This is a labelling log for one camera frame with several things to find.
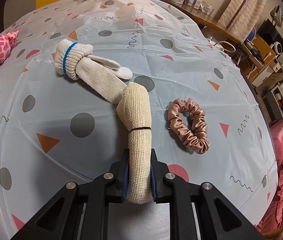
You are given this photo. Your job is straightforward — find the white round device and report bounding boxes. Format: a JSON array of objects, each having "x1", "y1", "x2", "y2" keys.
[{"x1": 272, "y1": 42, "x2": 283, "y2": 55}]

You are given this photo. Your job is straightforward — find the grey cabinet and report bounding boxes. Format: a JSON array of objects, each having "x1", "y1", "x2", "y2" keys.
[{"x1": 263, "y1": 84, "x2": 283, "y2": 124}]

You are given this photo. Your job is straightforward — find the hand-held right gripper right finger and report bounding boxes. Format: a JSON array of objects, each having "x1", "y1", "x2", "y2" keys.
[{"x1": 150, "y1": 149, "x2": 267, "y2": 240}]

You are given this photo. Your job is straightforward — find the white hose loop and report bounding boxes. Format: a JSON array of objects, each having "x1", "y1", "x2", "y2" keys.
[{"x1": 214, "y1": 39, "x2": 235, "y2": 55}]

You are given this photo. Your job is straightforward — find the clear small boxes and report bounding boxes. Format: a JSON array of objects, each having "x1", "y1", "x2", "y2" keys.
[{"x1": 194, "y1": 0, "x2": 215, "y2": 16}]

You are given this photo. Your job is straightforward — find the rose satin scrunchie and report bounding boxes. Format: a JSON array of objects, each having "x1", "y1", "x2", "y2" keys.
[{"x1": 167, "y1": 98, "x2": 210, "y2": 155}]

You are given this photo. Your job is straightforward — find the beige gauze bandage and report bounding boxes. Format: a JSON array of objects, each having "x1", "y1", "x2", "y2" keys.
[{"x1": 116, "y1": 83, "x2": 154, "y2": 204}]

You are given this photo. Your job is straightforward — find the black curved chair bar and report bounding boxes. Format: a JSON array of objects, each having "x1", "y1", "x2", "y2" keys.
[{"x1": 0, "y1": 0, "x2": 13, "y2": 29}]

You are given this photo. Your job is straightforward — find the rolled knit work glove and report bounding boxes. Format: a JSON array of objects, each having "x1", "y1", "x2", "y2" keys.
[{"x1": 54, "y1": 40, "x2": 133, "y2": 107}]

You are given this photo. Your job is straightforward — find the pink patterned curtain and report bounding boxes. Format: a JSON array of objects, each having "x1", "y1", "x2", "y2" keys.
[{"x1": 218, "y1": 0, "x2": 269, "y2": 43}]

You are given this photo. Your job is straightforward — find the printed plastic tablecloth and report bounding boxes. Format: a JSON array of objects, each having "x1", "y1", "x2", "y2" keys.
[{"x1": 0, "y1": 0, "x2": 279, "y2": 240}]

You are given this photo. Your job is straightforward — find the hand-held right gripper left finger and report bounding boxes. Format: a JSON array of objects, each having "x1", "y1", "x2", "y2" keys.
[{"x1": 10, "y1": 149, "x2": 130, "y2": 240}]

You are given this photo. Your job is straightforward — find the wooden desk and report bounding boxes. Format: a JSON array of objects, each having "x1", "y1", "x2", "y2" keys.
[{"x1": 162, "y1": 0, "x2": 247, "y2": 45}]

